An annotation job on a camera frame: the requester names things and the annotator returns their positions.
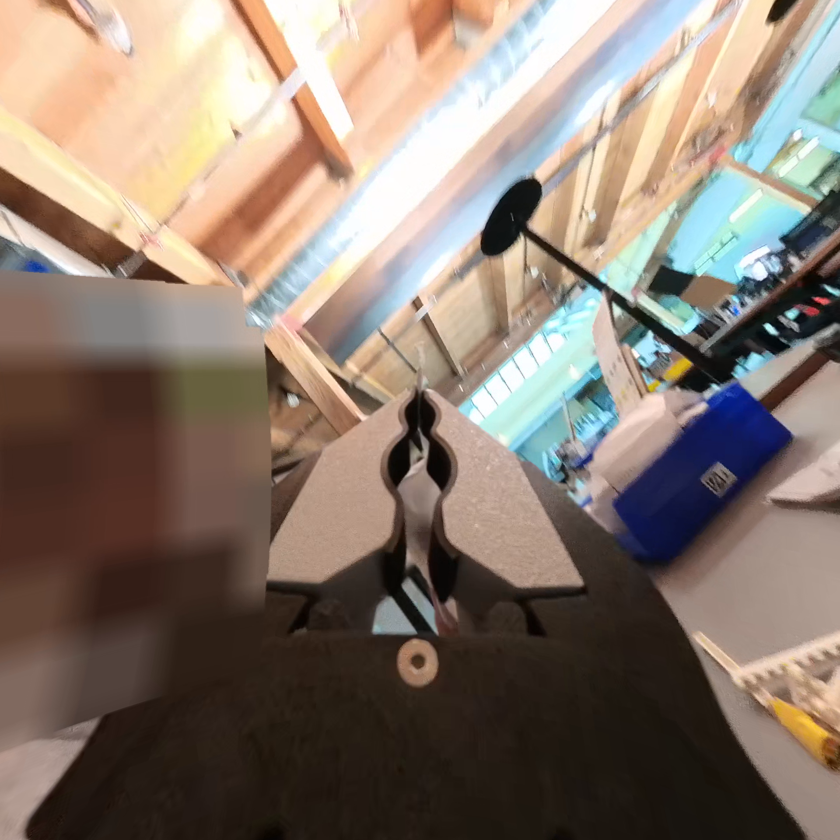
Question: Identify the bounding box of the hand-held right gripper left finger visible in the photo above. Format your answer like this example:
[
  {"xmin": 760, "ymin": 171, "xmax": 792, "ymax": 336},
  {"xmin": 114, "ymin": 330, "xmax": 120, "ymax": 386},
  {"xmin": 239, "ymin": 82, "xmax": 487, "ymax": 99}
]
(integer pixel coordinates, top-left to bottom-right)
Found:
[{"xmin": 268, "ymin": 389, "xmax": 420, "ymax": 596}]

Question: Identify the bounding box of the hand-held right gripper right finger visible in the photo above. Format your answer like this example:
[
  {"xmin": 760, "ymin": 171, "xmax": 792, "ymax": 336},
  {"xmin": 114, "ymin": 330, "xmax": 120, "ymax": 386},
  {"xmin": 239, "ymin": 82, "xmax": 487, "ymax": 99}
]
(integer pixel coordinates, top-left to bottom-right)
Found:
[{"xmin": 424, "ymin": 390, "xmax": 585, "ymax": 609}]

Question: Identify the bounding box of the small clear plastic parts bag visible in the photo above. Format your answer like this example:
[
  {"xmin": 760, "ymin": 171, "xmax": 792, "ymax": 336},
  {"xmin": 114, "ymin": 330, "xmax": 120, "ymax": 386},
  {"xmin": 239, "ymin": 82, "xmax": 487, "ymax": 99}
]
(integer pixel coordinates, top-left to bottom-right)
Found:
[{"xmin": 397, "ymin": 357, "xmax": 460, "ymax": 635}]

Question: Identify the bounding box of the blue plastic bin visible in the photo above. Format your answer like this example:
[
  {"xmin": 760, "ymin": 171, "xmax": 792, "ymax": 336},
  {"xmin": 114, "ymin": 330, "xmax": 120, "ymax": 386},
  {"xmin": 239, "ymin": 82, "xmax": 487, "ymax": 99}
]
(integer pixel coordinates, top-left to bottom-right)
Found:
[{"xmin": 613, "ymin": 381, "xmax": 794, "ymax": 565}]

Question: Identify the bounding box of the instruction booklet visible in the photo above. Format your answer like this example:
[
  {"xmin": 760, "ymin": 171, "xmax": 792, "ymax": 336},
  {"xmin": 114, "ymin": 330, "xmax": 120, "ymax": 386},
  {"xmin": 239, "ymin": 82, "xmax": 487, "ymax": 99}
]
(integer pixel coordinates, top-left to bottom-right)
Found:
[{"xmin": 768, "ymin": 443, "xmax": 840, "ymax": 506}]

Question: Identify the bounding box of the pile of white lego pieces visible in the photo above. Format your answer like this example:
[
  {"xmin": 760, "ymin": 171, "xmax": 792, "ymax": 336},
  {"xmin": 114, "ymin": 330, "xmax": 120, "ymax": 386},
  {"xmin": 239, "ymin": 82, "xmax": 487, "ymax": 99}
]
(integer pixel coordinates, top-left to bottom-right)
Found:
[{"xmin": 694, "ymin": 630, "xmax": 840, "ymax": 723}]

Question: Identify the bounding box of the yellow lego piece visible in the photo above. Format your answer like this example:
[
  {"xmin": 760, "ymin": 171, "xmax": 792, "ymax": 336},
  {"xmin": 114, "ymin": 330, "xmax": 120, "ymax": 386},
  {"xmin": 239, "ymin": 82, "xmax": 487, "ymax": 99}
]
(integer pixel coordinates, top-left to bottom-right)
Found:
[{"xmin": 766, "ymin": 697, "xmax": 840, "ymax": 770}]

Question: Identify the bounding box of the wood-backed poster board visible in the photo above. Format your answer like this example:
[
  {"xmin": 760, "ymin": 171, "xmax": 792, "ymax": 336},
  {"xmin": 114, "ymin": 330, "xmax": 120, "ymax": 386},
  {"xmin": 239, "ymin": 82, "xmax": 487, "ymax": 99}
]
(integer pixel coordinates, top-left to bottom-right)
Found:
[{"xmin": 592, "ymin": 295, "xmax": 651, "ymax": 411}]

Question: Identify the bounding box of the black floor lamp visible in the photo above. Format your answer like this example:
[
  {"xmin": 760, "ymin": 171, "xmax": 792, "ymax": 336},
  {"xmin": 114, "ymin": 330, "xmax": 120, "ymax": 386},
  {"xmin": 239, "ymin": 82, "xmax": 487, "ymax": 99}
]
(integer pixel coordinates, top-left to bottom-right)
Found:
[{"xmin": 480, "ymin": 176, "xmax": 736, "ymax": 385}]

